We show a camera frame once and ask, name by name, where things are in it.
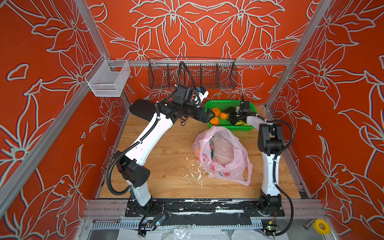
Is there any yellow tape roll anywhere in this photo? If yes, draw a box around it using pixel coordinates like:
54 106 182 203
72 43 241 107
312 219 331 235

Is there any red green dragon fruit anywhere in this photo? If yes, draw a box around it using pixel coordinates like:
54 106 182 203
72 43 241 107
209 139 216 162

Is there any pink plastic bag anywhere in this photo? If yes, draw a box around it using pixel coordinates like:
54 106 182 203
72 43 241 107
192 127 253 186

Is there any black oval tray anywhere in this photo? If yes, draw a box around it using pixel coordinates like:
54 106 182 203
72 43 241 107
130 99 161 122

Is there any white wire wall basket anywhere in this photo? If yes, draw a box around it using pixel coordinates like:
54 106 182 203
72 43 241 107
85 55 131 97

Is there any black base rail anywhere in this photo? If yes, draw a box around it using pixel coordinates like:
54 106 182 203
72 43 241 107
144 198 286 228

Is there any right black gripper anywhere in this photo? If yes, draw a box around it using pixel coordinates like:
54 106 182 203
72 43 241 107
222 105 244 125

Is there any green plastic basket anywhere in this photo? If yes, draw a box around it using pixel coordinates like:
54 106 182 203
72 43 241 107
205 100 258 132

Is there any black wire wall basket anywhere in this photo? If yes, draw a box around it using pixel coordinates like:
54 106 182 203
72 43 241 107
148 57 238 90

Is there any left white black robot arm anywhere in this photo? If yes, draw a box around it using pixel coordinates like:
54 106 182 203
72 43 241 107
106 83 214 216

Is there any orange fruit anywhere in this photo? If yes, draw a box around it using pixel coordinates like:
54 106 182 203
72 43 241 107
209 117 220 126
219 112 230 120
212 108 221 118
194 148 201 161

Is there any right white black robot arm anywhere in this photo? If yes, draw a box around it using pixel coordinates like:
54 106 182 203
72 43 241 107
224 100 294 217

